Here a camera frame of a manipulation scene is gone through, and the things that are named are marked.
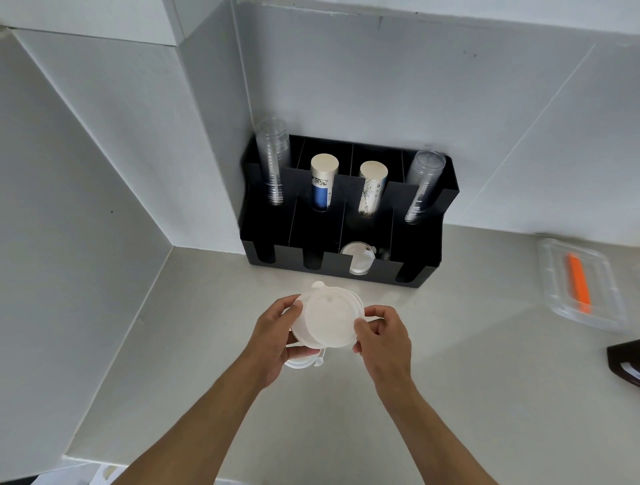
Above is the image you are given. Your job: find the person's right hand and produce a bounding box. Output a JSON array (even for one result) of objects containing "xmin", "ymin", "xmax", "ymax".
[{"xmin": 352, "ymin": 305, "xmax": 414, "ymax": 396}]

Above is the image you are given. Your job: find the person's left hand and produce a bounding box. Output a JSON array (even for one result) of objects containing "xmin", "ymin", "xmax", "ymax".
[{"xmin": 240, "ymin": 295, "xmax": 322, "ymax": 391}]

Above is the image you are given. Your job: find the stack of white cup lids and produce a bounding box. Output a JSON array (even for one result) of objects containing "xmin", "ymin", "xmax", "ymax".
[{"xmin": 282, "ymin": 281, "xmax": 366, "ymax": 370}]

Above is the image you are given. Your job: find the person's left forearm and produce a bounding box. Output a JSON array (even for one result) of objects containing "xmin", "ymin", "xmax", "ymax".
[{"xmin": 111, "ymin": 352, "xmax": 266, "ymax": 485}]

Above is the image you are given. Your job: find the person's right forearm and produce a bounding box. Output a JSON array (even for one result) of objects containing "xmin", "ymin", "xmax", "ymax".
[{"xmin": 372, "ymin": 377, "xmax": 501, "ymax": 485}]

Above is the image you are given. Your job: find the row of translucent lids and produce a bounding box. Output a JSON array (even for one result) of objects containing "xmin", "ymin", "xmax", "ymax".
[{"xmin": 341, "ymin": 242, "xmax": 378, "ymax": 275}]

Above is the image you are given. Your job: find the black cup organizer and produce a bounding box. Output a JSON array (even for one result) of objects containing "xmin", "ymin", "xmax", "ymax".
[{"xmin": 238, "ymin": 134, "xmax": 460, "ymax": 289}]

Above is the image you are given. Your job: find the green print paper cup stack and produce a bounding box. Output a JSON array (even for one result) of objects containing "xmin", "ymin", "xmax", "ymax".
[{"xmin": 358, "ymin": 160, "xmax": 389, "ymax": 219}]

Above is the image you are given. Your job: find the blue print paper cup stack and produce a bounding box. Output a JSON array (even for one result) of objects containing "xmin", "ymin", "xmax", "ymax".
[{"xmin": 310, "ymin": 153, "xmax": 340, "ymax": 213}]

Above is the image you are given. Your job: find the short stack of clear cups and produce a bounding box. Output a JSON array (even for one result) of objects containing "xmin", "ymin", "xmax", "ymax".
[{"xmin": 404, "ymin": 150, "xmax": 447, "ymax": 225}]

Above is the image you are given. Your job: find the tall stack of clear cups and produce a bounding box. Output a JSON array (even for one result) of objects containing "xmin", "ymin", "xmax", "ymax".
[{"xmin": 254, "ymin": 117, "xmax": 291, "ymax": 207}]

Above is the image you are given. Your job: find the orange tool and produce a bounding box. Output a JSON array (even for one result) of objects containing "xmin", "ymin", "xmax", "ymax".
[{"xmin": 567, "ymin": 253, "xmax": 592, "ymax": 314}]

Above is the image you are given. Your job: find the clear plastic container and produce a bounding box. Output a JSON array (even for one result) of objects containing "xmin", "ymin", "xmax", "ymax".
[{"xmin": 537, "ymin": 238, "xmax": 631, "ymax": 333}]

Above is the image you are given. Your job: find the white and yellow object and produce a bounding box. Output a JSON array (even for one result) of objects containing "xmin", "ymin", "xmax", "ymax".
[{"xmin": 95, "ymin": 464, "xmax": 126, "ymax": 485}]

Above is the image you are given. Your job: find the dark brown object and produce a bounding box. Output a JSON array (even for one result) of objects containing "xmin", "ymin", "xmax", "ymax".
[{"xmin": 606, "ymin": 340, "xmax": 640, "ymax": 388}]

